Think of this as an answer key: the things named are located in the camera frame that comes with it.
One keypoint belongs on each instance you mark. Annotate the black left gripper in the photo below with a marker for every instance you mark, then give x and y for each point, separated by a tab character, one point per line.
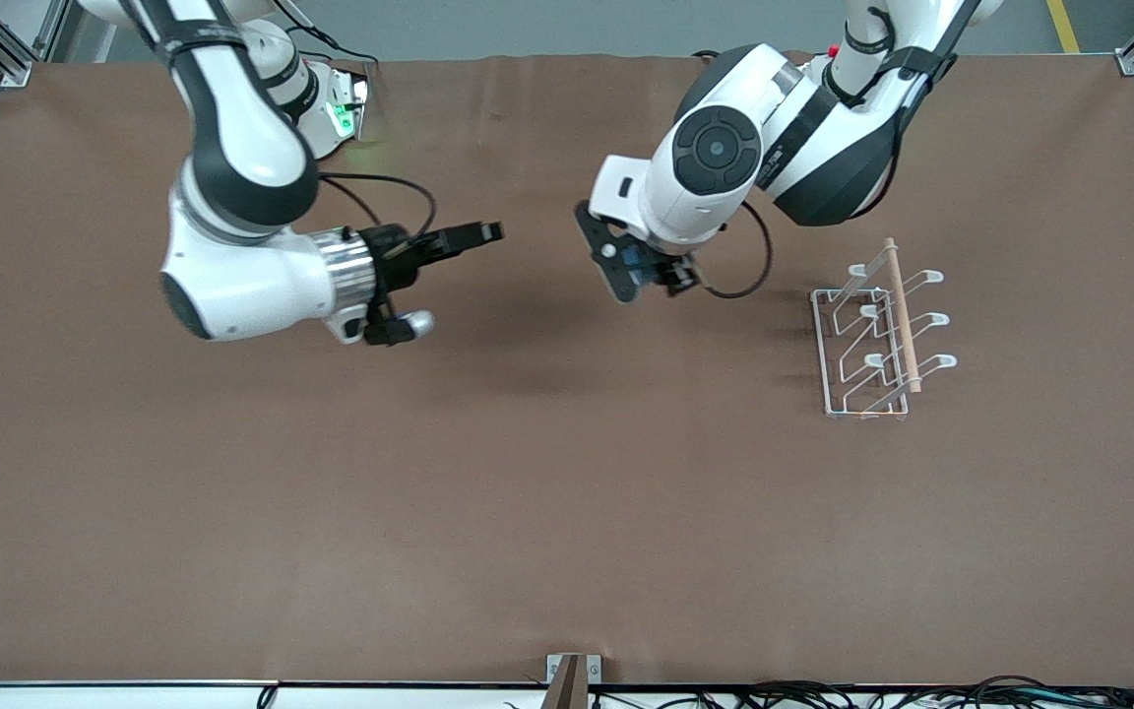
673	270

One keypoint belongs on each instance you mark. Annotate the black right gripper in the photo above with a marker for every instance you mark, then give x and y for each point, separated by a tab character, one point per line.
391	256

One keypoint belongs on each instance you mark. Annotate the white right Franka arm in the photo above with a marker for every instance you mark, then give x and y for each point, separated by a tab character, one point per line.
242	148

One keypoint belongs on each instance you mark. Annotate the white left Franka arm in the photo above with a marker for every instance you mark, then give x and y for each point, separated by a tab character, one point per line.
705	158

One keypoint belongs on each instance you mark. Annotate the brown table cover mat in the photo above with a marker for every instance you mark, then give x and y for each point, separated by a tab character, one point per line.
567	492

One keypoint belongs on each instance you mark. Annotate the small metal bracket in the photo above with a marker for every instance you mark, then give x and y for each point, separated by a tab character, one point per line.
555	670

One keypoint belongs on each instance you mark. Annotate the brown wooden post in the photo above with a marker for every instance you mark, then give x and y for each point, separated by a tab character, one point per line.
570	689

